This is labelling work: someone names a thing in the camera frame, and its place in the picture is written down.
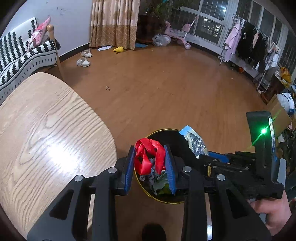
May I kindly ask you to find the clothes rack with garments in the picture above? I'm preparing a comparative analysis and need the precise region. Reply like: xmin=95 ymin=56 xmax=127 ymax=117
xmin=219 ymin=15 xmax=281 ymax=91

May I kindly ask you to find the cardboard box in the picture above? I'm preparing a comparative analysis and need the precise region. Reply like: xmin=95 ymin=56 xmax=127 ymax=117
xmin=265 ymin=95 xmax=292 ymax=137

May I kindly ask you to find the black gold-rimmed trash bin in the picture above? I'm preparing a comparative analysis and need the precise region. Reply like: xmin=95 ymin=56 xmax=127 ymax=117
xmin=134 ymin=126 xmax=209 ymax=204

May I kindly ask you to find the striped black white sofa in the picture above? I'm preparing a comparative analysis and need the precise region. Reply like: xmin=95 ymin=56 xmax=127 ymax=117
xmin=0 ymin=18 xmax=62 ymax=103

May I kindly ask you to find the white paper on floor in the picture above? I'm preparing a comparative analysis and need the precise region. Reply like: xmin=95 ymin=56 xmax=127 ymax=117
xmin=97 ymin=46 xmax=112 ymax=51

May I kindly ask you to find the white bag on box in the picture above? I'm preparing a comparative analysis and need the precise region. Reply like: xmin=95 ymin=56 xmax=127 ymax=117
xmin=276 ymin=92 xmax=295 ymax=116

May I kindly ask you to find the pink kids tricycle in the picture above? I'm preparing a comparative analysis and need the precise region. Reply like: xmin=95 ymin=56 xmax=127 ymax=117
xmin=152 ymin=16 xmax=199 ymax=50

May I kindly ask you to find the person's right hand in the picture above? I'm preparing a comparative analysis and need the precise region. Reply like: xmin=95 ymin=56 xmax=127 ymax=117
xmin=250 ymin=191 xmax=292 ymax=236

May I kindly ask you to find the person's black shoe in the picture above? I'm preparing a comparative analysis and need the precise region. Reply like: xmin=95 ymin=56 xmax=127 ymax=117
xmin=141 ymin=223 xmax=167 ymax=241

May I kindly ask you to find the yellow toy duck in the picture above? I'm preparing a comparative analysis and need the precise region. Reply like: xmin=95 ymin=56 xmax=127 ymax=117
xmin=113 ymin=46 xmax=124 ymax=53

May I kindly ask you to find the white slipper far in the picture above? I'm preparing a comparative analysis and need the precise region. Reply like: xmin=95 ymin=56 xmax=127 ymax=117
xmin=81 ymin=49 xmax=93 ymax=58

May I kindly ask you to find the beige patterned curtain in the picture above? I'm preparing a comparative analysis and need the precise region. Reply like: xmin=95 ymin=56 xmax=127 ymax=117
xmin=89 ymin=0 xmax=140 ymax=50

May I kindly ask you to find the silver green foil snack bag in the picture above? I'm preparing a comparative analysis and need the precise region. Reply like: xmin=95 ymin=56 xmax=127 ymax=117
xmin=179 ymin=125 xmax=209 ymax=159

